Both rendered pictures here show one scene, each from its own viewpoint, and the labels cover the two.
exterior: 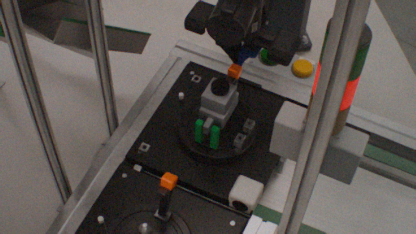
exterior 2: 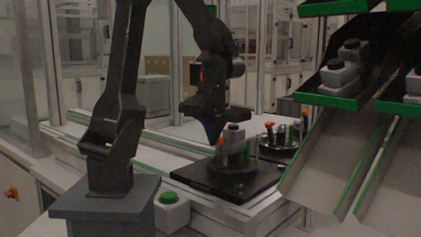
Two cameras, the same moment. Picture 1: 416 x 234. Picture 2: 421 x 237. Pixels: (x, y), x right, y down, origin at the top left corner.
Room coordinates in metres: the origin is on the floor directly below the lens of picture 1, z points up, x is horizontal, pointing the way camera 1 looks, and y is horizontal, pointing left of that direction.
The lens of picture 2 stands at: (1.42, 0.17, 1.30)
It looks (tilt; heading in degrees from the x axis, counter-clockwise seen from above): 13 degrees down; 197
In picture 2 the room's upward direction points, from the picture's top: straight up
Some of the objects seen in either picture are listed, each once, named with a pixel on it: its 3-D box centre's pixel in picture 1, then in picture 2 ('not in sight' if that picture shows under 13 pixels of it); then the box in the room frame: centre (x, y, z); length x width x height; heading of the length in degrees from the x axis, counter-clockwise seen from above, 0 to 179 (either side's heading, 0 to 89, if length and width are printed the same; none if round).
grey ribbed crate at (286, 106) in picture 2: not in sight; (318, 111); (-1.50, 0.25, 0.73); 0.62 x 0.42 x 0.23; 66
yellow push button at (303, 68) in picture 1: (302, 69); not in sight; (0.79, -0.18, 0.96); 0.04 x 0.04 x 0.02
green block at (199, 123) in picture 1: (199, 130); (247, 151); (0.59, 0.01, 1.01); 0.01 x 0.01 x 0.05; 66
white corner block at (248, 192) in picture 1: (245, 195); not in sight; (0.50, -0.07, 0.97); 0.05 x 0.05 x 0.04; 66
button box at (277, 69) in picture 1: (300, 79); (149, 201); (0.79, -0.18, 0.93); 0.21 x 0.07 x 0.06; 66
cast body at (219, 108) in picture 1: (216, 103); (235, 137); (0.62, -0.01, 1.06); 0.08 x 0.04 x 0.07; 156
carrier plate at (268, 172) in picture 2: (217, 133); (232, 173); (0.62, -0.02, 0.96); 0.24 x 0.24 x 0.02; 66
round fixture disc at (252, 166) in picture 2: (217, 127); (232, 166); (0.62, -0.02, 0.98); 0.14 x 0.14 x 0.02
